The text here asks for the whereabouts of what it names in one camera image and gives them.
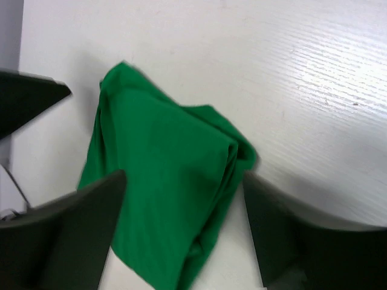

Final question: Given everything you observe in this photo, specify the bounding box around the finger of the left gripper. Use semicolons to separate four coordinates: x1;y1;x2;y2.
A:
1;71;71;139

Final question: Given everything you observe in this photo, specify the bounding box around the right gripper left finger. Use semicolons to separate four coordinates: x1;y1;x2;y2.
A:
1;170;127;289

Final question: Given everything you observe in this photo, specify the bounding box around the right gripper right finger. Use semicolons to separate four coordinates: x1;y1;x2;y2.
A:
242;172;386;289

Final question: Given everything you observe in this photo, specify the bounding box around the green t-shirt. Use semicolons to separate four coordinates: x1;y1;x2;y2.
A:
79;62;257;289

